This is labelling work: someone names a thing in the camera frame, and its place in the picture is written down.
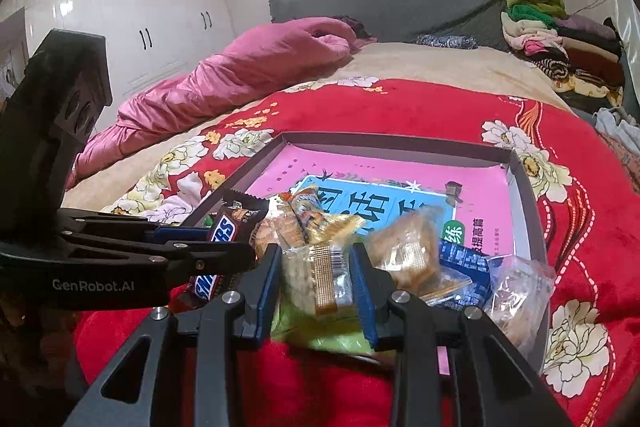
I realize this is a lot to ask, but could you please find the yellow snack bar packet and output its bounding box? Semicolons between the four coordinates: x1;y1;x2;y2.
290;184;368;248

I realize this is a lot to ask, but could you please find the dark cloth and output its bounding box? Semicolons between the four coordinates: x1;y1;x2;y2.
335;17;378;48

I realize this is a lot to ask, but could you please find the beige bed sheet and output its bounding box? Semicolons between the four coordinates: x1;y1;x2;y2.
65;41;576;212

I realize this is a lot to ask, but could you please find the light blue garment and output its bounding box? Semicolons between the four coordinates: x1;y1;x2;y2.
594;106;640;142

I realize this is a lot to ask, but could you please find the white satin curtain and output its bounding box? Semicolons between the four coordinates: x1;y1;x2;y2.
597;0;640;78

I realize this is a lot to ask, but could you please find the stack of folded clothes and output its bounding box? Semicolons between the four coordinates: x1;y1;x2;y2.
501;0;626;108

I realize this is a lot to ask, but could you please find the grey headboard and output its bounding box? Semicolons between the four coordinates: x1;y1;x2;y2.
268;0;513;52

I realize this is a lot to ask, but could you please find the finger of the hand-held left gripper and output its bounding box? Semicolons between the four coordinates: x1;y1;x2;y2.
57;208;216;245
60;229;257;290

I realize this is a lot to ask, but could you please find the pink quilt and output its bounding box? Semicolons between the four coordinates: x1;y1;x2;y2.
65;17;358;190

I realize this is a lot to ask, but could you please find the clear rice cracker packet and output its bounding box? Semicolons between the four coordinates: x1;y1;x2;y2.
281;243;353;318

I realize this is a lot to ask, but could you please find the white wardrobe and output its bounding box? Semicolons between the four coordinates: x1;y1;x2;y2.
0;0;236;108

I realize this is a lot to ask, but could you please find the green paper card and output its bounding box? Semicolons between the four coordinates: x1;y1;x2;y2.
270;294;383;355

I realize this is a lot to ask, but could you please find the pink book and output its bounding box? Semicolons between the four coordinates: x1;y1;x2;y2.
245;143;517;375

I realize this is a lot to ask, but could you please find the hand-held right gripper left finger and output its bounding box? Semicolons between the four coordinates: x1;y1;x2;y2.
62;243;283;427

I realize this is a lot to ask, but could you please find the brown pastry packet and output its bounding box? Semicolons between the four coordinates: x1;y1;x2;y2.
367;211;441;290

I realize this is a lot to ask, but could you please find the shallow grey cardboard box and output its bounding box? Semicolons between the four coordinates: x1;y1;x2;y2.
182;132;551;375

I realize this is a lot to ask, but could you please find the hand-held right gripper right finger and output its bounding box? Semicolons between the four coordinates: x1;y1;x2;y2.
348;243;576;427

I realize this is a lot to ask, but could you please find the pink floral fabric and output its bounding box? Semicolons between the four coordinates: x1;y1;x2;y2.
597;132;640;195

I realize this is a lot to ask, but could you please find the red floral blanket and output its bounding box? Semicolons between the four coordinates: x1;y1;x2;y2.
75;77;640;427

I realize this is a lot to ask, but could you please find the blue snack packet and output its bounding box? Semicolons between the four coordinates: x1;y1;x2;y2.
420;239;493;313

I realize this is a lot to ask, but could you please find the dark patterned pillow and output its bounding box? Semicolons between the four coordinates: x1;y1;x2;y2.
416;34;478;51

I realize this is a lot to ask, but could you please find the orange cracker packet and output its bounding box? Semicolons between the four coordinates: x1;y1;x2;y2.
250;192;306;260

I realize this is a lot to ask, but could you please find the brown chocolate bar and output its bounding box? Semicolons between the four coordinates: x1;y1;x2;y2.
187;188;268;303

